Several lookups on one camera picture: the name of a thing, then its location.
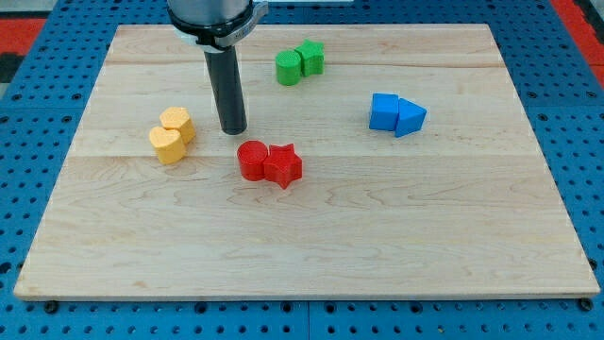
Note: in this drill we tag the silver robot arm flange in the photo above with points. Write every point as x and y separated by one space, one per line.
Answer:
215 25

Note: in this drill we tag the red star block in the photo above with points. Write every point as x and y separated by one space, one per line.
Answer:
283 165

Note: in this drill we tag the wooden board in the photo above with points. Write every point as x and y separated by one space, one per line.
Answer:
464 208

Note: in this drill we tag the red cylinder block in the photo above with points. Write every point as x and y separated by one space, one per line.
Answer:
251 156

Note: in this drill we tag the blue cube block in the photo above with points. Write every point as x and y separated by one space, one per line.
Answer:
383 111

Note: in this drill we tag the green cylinder block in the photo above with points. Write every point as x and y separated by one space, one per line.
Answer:
288 67

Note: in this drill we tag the green star block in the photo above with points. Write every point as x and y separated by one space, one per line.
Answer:
312 56

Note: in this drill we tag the blue triangle block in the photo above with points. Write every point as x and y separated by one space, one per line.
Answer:
410 118

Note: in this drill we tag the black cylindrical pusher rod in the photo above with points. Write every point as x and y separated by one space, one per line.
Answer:
227 90

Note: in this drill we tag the yellow heart block front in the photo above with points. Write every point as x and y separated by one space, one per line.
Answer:
168 144

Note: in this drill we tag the yellow heart block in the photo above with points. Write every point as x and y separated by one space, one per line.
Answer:
178 118
168 144

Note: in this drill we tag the yellow heart block rear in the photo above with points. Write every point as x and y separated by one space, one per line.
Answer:
178 118

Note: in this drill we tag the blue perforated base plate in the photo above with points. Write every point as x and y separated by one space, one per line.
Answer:
47 95

